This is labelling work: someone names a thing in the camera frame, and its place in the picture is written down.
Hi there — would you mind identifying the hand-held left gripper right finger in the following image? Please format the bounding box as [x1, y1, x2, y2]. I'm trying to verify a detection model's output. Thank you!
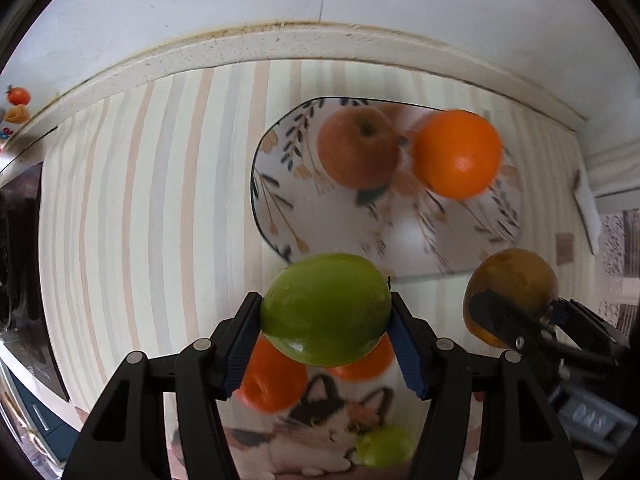
[387, 290, 583, 480]

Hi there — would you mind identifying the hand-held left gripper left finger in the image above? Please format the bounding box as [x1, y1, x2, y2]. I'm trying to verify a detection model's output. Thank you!
[61, 291, 263, 480]

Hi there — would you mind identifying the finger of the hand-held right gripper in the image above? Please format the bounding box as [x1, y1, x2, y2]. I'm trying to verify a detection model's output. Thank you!
[549, 297, 629, 367]
[470, 291, 547, 354]

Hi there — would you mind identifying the brown pear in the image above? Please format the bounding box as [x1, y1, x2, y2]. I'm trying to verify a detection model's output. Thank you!
[462, 248, 559, 350]

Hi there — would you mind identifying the green apple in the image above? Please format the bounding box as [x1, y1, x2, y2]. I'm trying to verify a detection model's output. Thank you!
[260, 253, 392, 367]
[352, 425, 416, 467]

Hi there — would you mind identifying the floral oval plate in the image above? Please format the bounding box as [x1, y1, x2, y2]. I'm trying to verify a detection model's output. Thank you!
[250, 96, 523, 281]

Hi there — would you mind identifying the patterned glass door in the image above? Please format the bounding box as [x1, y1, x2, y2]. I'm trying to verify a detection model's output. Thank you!
[600, 210, 640, 341]

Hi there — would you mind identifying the large orange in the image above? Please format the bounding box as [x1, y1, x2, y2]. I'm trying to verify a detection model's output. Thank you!
[411, 109, 502, 199]

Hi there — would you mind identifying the striped cat print mat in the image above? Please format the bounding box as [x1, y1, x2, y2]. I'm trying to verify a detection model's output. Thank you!
[39, 57, 606, 480]

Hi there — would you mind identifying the red apple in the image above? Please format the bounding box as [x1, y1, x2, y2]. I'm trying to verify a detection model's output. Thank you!
[318, 106, 401, 190]

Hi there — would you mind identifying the blue cabinet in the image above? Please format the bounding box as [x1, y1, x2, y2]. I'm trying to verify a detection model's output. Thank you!
[0, 355, 83, 463]

